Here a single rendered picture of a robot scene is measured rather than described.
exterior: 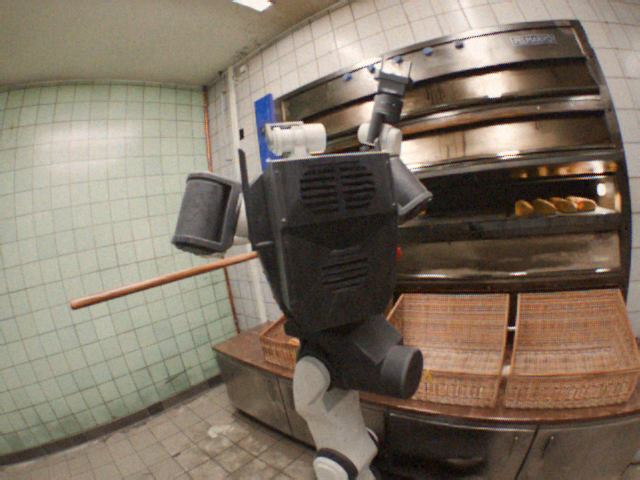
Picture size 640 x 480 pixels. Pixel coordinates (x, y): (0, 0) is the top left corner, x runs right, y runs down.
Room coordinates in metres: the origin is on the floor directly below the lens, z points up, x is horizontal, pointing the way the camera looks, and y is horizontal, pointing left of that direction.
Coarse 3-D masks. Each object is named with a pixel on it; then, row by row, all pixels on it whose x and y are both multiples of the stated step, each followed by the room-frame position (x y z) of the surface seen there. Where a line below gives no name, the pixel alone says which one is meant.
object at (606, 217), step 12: (552, 216) 0.97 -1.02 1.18; (564, 216) 0.91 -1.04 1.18; (576, 216) 0.87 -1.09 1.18; (588, 216) 0.83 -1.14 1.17; (600, 216) 0.78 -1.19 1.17; (612, 216) 0.74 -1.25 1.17; (408, 228) 1.39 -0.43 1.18; (420, 228) 1.35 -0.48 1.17; (432, 228) 1.31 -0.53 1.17; (444, 228) 1.27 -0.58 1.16; (456, 228) 1.24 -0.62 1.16; (468, 228) 1.20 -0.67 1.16; (480, 228) 1.17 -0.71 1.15; (492, 228) 1.13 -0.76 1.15; (504, 228) 1.09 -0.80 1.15; (516, 228) 1.06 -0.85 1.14
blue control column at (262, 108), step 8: (264, 96) 1.88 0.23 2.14; (272, 96) 1.87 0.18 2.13; (256, 104) 1.93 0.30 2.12; (264, 104) 1.88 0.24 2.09; (272, 104) 1.86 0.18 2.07; (256, 112) 1.94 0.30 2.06; (264, 112) 1.89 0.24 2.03; (272, 112) 1.86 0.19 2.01; (256, 120) 1.94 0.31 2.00; (264, 120) 1.89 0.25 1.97; (272, 120) 1.85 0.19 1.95; (264, 136) 1.90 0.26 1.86; (264, 144) 1.91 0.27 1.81; (264, 152) 1.91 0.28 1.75; (272, 152) 1.87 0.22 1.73; (264, 160) 1.92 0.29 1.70; (264, 168) 1.93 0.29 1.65; (288, 320) 1.93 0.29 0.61
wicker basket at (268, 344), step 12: (384, 312) 1.35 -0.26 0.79; (276, 324) 1.50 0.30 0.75; (264, 336) 1.43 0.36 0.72; (276, 336) 1.50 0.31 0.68; (288, 336) 1.57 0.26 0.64; (264, 348) 1.39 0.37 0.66; (276, 348) 1.34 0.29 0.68; (288, 348) 1.28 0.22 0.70; (264, 360) 1.41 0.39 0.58; (276, 360) 1.35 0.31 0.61; (288, 360) 1.29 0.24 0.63
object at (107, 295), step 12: (252, 252) 1.08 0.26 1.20; (204, 264) 0.92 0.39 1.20; (216, 264) 0.95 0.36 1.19; (228, 264) 0.98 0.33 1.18; (168, 276) 0.80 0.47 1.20; (180, 276) 0.83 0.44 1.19; (192, 276) 0.87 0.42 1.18; (120, 288) 0.67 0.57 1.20; (132, 288) 0.70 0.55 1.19; (144, 288) 0.73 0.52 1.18; (72, 300) 0.55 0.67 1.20; (84, 300) 0.57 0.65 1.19; (96, 300) 0.60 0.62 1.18; (108, 300) 0.64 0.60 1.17
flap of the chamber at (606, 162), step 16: (528, 160) 0.89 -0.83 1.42; (544, 160) 0.85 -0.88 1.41; (560, 160) 0.80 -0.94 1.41; (576, 160) 0.75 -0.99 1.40; (592, 160) 0.71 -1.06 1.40; (608, 160) 0.66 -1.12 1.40; (416, 176) 1.20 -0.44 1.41; (432, 176) 1.15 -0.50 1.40; (448, 176) 1.13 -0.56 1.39; (464, 176) 1.11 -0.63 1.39; (480, 176) 1.10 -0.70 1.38; (496, 176) 1.08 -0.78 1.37; (512, 176) 1.05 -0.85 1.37; (528, 176) 1.03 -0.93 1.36
